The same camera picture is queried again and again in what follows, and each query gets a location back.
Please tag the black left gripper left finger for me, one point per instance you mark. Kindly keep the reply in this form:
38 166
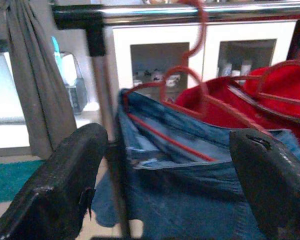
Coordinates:
52 187

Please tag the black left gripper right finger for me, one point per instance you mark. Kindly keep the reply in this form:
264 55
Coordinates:
272 187

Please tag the teal floor mat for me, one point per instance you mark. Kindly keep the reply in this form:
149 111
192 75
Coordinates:
12 180

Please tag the blue denim garment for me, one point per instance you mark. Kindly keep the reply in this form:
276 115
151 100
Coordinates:
190 200

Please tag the glass sliding door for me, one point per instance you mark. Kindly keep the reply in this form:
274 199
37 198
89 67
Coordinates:
5 100

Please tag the grey curtain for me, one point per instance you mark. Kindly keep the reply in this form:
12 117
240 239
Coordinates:
40 87

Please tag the red polo shirt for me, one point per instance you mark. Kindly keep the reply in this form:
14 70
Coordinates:
285 80

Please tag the white grey appliance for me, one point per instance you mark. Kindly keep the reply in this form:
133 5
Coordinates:
70 67

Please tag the white glass door cabinet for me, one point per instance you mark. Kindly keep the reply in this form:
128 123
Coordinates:
210 50

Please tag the chrome clothes rack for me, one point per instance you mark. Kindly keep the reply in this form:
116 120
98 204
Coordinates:
152 11

